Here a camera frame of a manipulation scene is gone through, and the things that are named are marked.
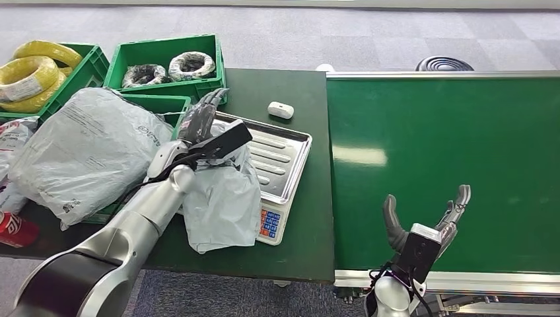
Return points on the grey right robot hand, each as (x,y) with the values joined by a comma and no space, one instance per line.
(393,227)

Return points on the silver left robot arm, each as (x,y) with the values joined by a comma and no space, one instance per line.
(127,232)

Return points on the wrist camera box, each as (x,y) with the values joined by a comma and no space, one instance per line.
(420,253)
(227,138)

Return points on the black ribbed round object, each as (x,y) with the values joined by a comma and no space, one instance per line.
(444,65)

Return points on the large grey plastic mailer package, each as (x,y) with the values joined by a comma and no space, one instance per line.
(83,153)

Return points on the steel scale tray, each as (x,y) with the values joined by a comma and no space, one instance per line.
(284,153)

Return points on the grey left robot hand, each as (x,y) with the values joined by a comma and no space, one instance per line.
(197,122)

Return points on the green crate with yellow coils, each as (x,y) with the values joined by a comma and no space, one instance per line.
(87,72)

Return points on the small grey plastic mailer package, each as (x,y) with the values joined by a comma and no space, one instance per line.
(223,205)

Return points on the green crate with black coils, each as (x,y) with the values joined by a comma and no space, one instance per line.
(175,46)

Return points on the aluminium conveyor frame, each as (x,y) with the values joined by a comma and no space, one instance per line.
(503,282)

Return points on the green conveyor belt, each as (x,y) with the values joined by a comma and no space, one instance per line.
(503,153)

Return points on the small white rounded case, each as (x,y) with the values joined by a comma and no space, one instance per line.
(281,110)

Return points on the red drink can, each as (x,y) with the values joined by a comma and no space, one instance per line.
(15,229)

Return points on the white electronic scale body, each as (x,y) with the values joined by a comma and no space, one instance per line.
(271,223)

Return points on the small white round object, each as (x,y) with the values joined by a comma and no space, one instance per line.
(325,68)

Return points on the thin white plastic strip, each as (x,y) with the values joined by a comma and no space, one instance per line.
(168,113)

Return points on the green crate holding large package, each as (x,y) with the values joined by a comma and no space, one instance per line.
(162,103)

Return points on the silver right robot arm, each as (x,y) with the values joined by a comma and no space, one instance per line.
(391,297)

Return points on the white printed plastic bag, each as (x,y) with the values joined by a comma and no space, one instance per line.
(11,199)
(12,140)

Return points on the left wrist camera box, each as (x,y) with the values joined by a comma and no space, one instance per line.
(227,138)

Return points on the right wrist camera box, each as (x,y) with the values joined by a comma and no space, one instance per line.
(420,253)

